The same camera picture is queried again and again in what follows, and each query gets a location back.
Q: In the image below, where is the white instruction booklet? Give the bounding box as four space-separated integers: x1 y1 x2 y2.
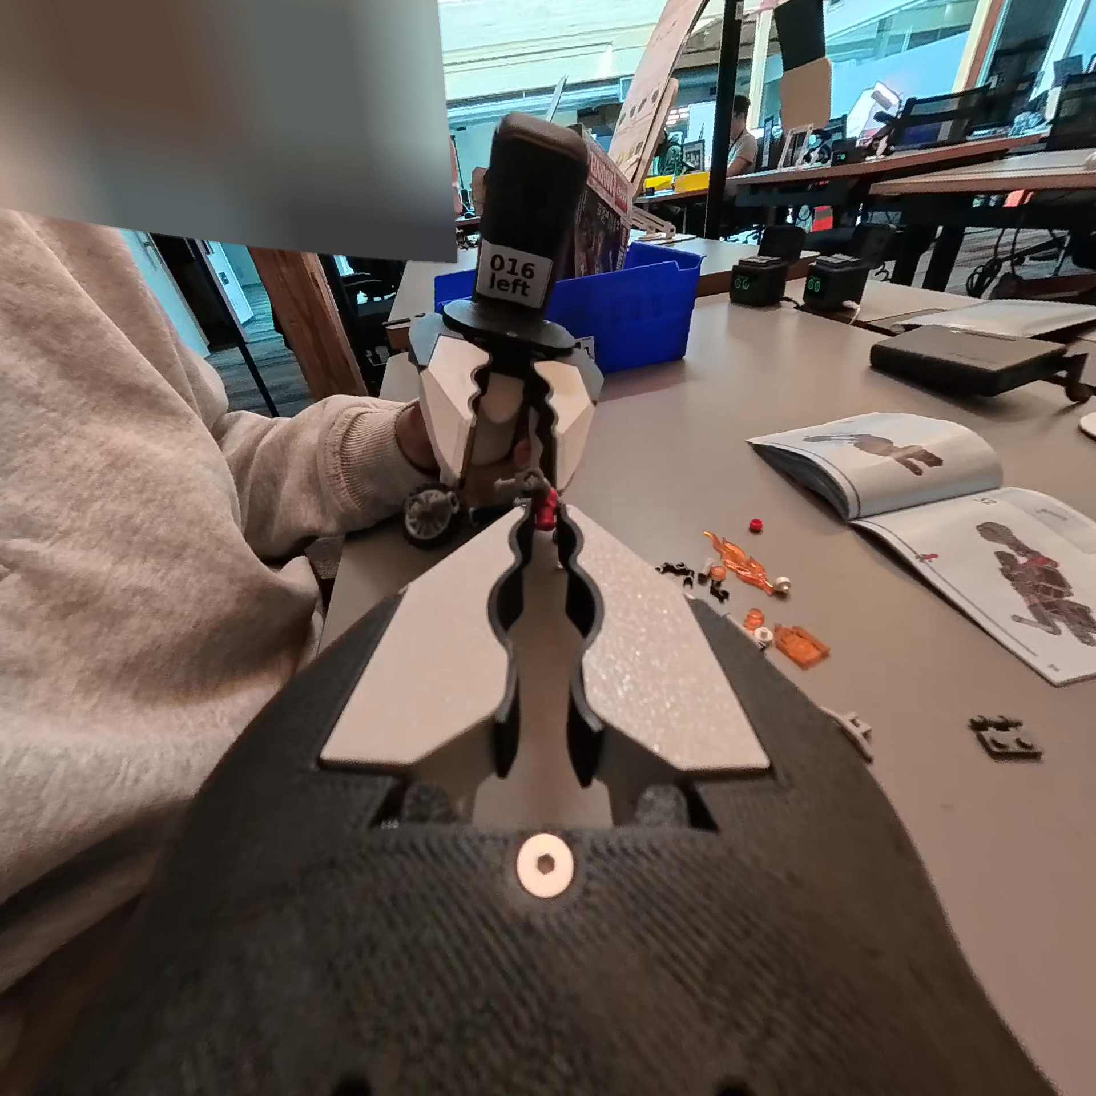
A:
747 412 1096 687

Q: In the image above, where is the printed cardboard box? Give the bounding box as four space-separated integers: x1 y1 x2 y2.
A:
564 124 636 279

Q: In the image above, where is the person's left hand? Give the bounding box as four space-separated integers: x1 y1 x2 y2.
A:
395 405 533 502

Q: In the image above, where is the dark grey lego plate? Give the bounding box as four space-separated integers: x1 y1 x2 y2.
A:
969 712 1043 762

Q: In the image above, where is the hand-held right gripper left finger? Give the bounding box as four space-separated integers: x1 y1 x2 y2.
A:
319 505 536 810

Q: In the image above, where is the wooden office desk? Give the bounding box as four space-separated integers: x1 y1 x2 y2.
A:
727 131 1050 258

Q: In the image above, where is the black rectangular box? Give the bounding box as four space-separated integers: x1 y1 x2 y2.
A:
868 323 1068 398

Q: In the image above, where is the person's left forearm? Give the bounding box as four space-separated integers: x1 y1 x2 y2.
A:
200 395 429 557

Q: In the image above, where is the large orange lego flame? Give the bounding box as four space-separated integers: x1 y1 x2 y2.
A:
703 531 777 593

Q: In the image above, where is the blue plastic bin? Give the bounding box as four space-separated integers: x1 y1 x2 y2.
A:
433 241 703 374

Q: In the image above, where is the wooden post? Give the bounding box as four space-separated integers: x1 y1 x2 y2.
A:
247 248 369 399

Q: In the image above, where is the orange transparent lego slope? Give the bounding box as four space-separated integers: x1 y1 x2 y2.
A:
772 625 831 668

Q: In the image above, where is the beige cardboard panel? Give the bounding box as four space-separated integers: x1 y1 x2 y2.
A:
609 0 713 182

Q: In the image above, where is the black charger with green light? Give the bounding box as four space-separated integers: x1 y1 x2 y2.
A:
804 251 870 313
727 227 806 306

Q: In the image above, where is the lego wheel fork assembly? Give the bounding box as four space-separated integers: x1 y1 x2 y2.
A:
401 465 567 549

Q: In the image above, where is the black metal column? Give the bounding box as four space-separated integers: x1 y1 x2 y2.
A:
705 0 742 241

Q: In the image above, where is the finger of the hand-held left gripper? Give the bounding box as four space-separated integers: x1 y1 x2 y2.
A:
530 355 598 498
416 334 490 484

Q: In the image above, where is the light grey lego bracket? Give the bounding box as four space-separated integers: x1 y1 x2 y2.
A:
824 706 875 762

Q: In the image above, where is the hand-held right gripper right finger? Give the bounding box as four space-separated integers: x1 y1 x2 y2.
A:
551 503 771 810

